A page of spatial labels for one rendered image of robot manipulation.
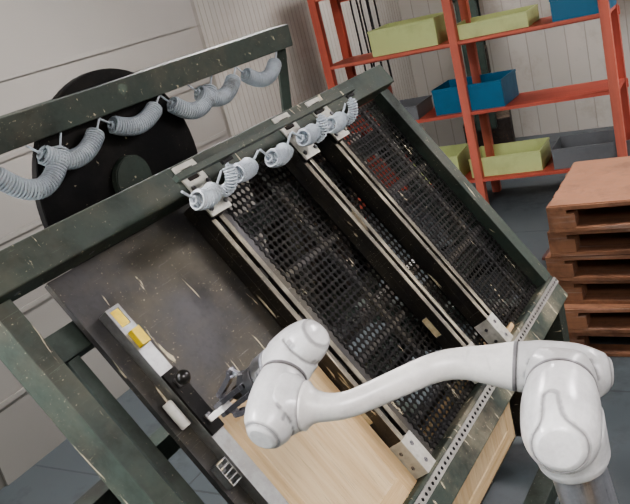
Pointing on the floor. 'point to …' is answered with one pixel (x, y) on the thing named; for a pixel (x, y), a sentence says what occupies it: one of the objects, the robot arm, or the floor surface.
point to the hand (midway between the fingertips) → (219, 410)
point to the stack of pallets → (604, 251)
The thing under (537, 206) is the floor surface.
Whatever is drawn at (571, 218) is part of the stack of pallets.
